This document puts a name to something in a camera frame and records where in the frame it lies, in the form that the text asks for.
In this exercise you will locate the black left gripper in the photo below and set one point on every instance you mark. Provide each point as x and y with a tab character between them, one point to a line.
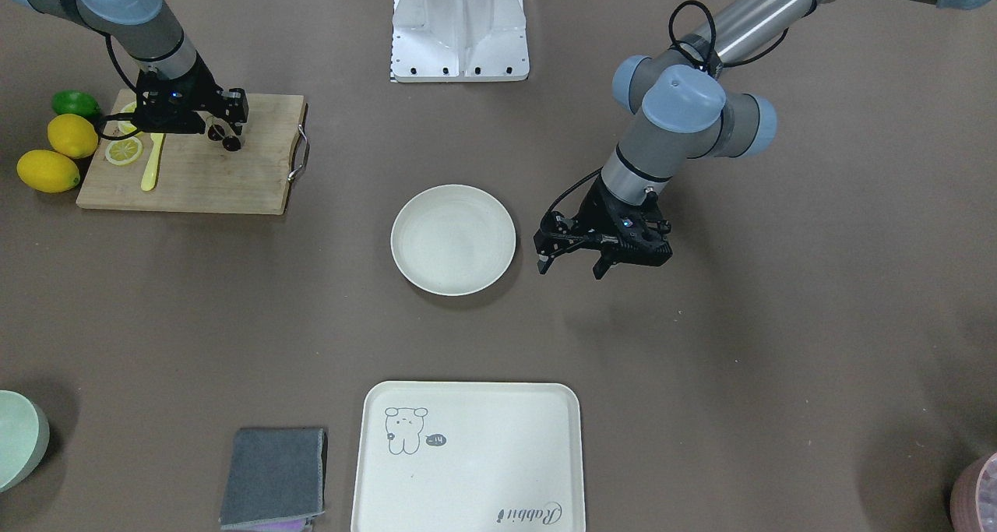
593	210

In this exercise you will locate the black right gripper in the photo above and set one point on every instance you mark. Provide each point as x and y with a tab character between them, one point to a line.
204	89

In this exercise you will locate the white round plate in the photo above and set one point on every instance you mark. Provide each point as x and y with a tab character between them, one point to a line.
453	240

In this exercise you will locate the dark red cherry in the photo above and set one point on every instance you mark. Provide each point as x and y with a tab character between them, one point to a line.
232	143
215	133

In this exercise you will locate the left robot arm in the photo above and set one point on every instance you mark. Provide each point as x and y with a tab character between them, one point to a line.
680	112

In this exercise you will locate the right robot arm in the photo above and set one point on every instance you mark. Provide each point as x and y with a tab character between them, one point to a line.
146	29

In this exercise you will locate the cream rabbit tray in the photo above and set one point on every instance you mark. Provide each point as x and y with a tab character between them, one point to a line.
470	456

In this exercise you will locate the wooden cutting board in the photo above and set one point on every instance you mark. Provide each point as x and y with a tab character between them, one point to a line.
197	176

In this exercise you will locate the yellow plastic knife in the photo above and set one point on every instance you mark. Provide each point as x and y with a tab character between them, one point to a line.
151	174

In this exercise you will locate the lemon slice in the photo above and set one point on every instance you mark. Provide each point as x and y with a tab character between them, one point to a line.
125	126
124	152

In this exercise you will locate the yellow lemon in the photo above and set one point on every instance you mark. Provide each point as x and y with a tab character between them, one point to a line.
72	136
48	171

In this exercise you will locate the green lime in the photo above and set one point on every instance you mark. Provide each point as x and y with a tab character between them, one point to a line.
75	102

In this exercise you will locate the grey folded cloth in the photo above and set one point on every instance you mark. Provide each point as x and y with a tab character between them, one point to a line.
275	480

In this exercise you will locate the mint green bowl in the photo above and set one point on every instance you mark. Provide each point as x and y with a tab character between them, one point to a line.
25	434

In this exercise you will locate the pink bowl with ice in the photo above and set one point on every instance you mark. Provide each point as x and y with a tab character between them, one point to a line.
972	504

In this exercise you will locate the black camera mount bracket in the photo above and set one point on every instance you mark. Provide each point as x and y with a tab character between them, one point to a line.
553	223

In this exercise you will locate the white pillar mount base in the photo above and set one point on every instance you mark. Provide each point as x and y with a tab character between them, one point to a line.
459	41

